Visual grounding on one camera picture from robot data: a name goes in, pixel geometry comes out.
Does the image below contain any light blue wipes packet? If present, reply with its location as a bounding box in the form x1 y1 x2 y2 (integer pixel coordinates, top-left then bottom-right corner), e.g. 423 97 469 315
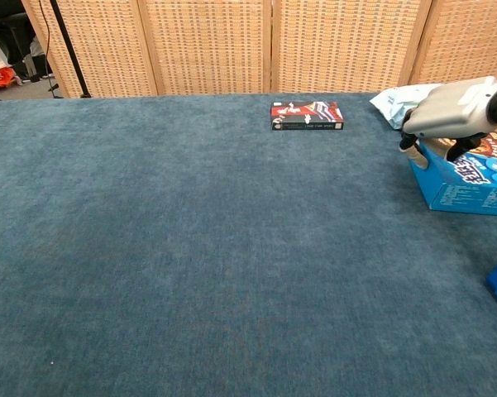
369 84 443 131

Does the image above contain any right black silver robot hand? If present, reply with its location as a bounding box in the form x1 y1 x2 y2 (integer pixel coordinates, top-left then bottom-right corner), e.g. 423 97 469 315
399 75 497 170

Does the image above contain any thin black floor cable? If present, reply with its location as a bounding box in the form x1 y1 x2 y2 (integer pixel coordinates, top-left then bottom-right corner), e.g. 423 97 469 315
39 0 60 93

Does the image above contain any black red flat box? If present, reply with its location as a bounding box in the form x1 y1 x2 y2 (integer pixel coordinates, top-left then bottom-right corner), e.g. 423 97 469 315
270 100 345 132

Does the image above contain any wooden rattan folding screen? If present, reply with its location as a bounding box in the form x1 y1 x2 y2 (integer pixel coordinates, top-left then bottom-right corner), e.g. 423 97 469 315
20 0 497 98

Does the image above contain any blue brown cookie box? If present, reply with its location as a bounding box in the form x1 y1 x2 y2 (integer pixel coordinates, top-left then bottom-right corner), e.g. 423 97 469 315
408 132 497 218

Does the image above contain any black office chair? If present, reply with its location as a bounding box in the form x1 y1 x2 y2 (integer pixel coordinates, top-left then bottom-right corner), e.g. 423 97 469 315
0 11 41 80

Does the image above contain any blue carpet table mat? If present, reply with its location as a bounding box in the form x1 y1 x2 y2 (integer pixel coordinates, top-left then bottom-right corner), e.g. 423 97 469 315
0 91 497 397

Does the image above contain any black tripod stand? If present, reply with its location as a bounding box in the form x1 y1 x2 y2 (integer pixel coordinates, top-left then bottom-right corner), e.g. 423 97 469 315
49 0 93 99

